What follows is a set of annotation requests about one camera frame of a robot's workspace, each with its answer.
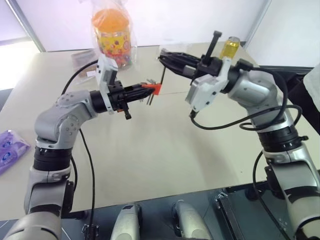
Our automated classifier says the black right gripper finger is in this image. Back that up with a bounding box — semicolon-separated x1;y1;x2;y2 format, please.
158;56;199;79
160;48;201;65

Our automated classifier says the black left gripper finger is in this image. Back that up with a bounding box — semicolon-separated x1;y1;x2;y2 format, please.
123;83;151;94
124;91;154;102

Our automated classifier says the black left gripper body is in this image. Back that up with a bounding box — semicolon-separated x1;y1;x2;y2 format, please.
107;81;133;121

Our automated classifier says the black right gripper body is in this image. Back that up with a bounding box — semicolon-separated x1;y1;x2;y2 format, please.
191;30;224;80

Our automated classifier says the red hex key holder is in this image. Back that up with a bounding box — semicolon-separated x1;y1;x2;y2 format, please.
142;83;161;96

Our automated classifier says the yellow drink can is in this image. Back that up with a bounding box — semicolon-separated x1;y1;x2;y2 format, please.
219;36;242;61

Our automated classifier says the clear plastic packet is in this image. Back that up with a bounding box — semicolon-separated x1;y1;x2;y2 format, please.
76;67;99;83

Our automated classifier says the orange-lid candy jar in bag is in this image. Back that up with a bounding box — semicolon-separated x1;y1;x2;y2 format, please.
89;0;139;73

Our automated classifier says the black side table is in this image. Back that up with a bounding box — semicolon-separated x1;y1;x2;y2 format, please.
259;64;320;114

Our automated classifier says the white cloth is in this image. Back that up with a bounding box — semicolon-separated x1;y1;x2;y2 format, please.
303;62;320;114

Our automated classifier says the purple tissue pack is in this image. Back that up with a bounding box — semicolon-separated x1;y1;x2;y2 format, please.
0;128;32;176

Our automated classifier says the silver rounded robot leg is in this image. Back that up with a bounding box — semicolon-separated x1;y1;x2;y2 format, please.
109;203;144;240
171;199;214;240

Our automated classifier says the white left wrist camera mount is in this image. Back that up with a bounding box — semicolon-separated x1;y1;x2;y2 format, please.
95;57;120;116

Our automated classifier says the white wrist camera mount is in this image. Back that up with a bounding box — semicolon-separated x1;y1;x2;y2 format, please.
184;56;233;113
95;57;120;116

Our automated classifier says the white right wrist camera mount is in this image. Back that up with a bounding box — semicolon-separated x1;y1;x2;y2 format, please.
184;56;233;113

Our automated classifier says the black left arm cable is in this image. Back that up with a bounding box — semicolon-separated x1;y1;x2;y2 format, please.
61;59;99;233

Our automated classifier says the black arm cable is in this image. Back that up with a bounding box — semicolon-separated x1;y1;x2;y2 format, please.
188;59;304;131
61;59;99;233

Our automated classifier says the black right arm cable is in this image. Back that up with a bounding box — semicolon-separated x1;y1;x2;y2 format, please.
188;59;304;131

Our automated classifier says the black metal frame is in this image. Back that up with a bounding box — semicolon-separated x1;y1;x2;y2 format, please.
214;188;291;240

